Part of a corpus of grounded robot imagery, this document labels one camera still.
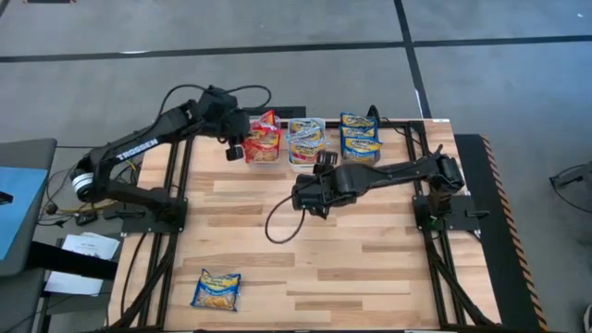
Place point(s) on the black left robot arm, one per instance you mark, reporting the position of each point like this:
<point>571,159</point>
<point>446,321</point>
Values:
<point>139,149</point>

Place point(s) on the blue desk mat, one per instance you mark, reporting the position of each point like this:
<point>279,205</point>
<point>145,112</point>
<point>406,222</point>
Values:
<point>18,208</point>

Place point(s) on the grey desk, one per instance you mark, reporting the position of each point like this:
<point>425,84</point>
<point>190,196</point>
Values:
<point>28,152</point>

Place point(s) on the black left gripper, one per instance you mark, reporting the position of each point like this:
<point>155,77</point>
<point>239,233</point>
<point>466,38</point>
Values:
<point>236,127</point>

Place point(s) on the black floor tape strip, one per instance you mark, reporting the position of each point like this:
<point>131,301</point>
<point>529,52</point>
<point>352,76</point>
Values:
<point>185,52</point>
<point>418,83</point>

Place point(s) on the black hazard striped platform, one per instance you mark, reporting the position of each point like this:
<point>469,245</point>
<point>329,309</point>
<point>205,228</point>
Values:
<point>499,277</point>

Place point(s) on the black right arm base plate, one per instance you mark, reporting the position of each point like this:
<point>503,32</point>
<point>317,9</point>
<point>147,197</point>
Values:
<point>462,217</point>

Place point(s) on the small black adapter box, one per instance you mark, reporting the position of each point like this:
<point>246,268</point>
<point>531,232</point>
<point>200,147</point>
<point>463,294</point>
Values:
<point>86,217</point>

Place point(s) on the white paper sheets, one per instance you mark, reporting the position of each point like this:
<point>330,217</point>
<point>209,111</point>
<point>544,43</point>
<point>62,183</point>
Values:
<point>92,245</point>

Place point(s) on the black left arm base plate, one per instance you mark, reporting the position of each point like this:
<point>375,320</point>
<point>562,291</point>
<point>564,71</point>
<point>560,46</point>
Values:
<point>139,225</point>

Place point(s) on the clear plastic bin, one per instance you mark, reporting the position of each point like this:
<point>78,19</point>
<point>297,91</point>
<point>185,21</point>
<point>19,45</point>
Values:
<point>263,164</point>

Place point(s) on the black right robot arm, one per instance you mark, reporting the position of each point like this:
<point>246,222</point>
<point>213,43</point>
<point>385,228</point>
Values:
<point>402,173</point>

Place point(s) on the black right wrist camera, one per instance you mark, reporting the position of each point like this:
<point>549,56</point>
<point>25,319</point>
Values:
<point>306,194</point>

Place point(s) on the white plastic bin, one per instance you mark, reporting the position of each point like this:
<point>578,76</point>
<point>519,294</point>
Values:
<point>298,167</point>

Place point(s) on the blue noodle packets in bin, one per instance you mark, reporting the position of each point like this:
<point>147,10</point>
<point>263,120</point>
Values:
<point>358,165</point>

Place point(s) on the black aluminium table frame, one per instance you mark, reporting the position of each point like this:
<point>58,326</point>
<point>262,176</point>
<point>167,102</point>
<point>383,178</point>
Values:
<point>415,136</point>

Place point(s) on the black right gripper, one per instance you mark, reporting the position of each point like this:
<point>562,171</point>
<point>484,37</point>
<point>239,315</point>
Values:
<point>342,187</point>

